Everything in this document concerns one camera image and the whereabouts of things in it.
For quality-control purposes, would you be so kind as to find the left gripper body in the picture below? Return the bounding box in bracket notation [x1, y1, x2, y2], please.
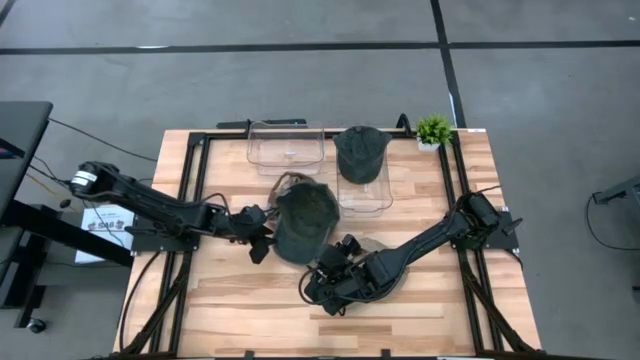
[230, 203, 276, 266]

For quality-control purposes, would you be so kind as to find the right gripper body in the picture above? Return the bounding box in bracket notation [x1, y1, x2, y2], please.
[299, 233, 371, 318]

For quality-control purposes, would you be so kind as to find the tan cap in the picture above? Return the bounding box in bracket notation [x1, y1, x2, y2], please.
[355, 236, 411, 303]
[267, 171, 317, 214]

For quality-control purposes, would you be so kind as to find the dark green cap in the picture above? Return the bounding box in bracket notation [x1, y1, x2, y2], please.
[332, 125, 394, 186]
[272, 180, 342, 266]

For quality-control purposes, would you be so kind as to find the wide clear plastic bin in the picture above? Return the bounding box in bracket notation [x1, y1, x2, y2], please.
[245, 119, 327, 177]

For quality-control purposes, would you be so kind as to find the narrow clear plastic bin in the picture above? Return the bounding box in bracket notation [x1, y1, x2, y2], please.
[335, 138, 394, 219]

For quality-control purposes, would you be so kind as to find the black clamp bar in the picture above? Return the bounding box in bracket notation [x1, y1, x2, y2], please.
[215, 118, 309, 131]

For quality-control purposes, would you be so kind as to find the white printed paper sheet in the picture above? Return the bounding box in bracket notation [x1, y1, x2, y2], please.
[74, 203, 136, 265]

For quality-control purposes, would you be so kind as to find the small potted green plant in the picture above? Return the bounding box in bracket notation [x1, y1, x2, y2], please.
[415, 115, 454, 153]

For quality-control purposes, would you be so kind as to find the black desk top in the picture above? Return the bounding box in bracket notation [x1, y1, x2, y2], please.
[0, 101, 54, 221]

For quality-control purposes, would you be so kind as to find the grey metal stand foot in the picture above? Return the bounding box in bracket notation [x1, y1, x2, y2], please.
[592, 174, 640, 206]

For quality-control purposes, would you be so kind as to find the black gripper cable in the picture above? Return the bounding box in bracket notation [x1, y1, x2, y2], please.
[297, 267, 351, 307]
[199, 192, 232, 216]

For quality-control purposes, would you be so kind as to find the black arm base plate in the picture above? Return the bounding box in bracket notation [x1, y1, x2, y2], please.
[130, 214, 202, 253]
[446, 209, 524, 252]

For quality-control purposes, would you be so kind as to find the black aluminium table frame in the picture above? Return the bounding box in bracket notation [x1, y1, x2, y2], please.
[117, 127, 546, 360]

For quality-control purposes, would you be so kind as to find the black hanging arm cable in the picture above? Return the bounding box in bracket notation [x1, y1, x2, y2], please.
[118, 249, 164, 354]

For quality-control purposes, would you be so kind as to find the long black floor cable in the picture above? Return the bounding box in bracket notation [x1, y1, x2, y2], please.
[48, 117, 159, 163]

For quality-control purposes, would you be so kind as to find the black desk leg frame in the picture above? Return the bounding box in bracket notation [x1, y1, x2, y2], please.
[0, 199, 135, 329]

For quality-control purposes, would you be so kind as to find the thin black floor cable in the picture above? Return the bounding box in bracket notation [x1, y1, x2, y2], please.
[27, 154, 155, 189]

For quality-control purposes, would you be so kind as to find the black stand cable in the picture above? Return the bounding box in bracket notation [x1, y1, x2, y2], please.
[585, 192, 640, 252]

